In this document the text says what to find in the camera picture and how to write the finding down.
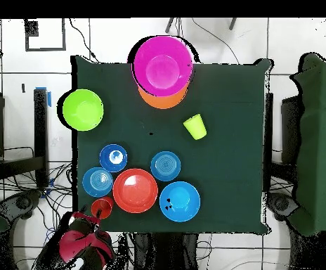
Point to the large pink bowl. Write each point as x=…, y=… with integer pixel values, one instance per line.
x=163, y=67

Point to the grey tripod legs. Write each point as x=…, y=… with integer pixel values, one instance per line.
x=170, y=26

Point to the dark grey chair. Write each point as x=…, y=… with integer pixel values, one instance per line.
x=281, y=204

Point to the black chair base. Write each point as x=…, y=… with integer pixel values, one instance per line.
x=22, y=202

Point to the medium blue bowl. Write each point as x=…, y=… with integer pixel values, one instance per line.
x=180, y=202

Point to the small dark blue bowl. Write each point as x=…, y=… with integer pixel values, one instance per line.
x=106, y=163

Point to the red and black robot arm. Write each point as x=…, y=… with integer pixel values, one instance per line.
x=73, y=247

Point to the light green bowl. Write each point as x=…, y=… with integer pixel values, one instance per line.
x=83, y=110

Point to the dark green tablecloth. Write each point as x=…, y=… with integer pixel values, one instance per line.
x=230, y=140

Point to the small light blue bowl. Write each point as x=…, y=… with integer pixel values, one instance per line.
x=97, y=182
x=165, y=166

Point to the black bench frame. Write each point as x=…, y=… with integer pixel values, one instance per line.
x=40, y=126

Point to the light green cup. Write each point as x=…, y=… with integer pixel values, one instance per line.
x=196, y=126

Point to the red-orange cup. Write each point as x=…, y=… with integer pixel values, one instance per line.
x=105, y=206

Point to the large light orange bowl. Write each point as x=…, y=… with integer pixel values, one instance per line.
x=163, y=102

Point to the shallow red-orange bowl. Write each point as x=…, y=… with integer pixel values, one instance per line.
x=135, y=191

